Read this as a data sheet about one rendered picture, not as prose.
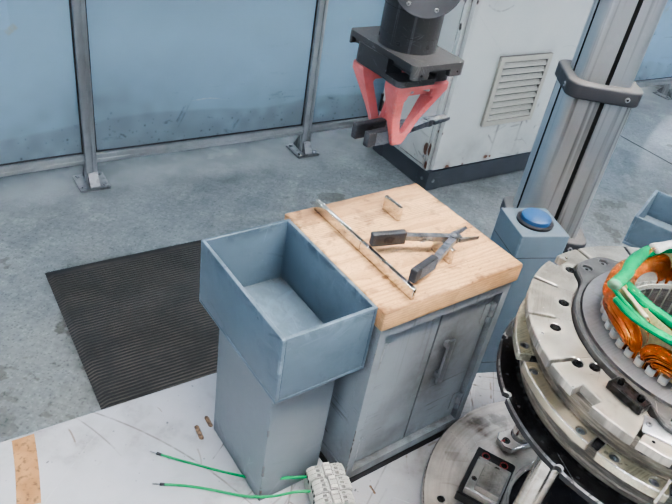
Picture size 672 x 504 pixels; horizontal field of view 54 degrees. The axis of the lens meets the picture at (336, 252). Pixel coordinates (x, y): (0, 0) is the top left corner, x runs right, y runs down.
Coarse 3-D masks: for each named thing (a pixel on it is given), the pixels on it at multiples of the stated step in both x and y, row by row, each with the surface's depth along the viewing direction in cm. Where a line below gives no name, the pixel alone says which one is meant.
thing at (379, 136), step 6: (366, 132) 65; (372, 132) 65; (378, 132) 66; (384, 132) 66; (366, 138) 65; (372, 138) 66; (378, 138) 66; (384, 138) 67; (366, 144) 66; (372, 144) 66; (378, 144) 67
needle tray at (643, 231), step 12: (660, 192) 94; (648, 204) 91; (660, 204) 94; (636, 216) 87; (648, 216) 96; (660, 216) 95; (636, 228) 87; (648, 228) 86; (660, 228) 85; (624, 240) 89; (636, 240) 88; (648, 240) 87; (660, 240) 86
